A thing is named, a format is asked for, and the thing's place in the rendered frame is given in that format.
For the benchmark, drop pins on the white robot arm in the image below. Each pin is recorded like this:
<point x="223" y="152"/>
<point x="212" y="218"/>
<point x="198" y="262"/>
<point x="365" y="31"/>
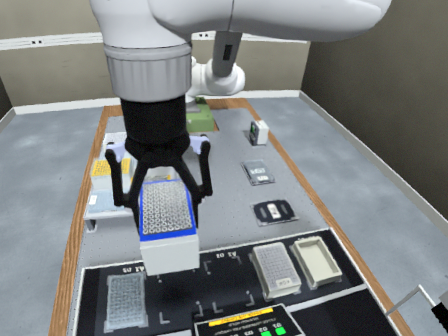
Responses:
<point x="148" y="43"/>

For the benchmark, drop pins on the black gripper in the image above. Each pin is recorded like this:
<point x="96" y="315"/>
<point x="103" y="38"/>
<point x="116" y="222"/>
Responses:
<point x="162" y="129"/>

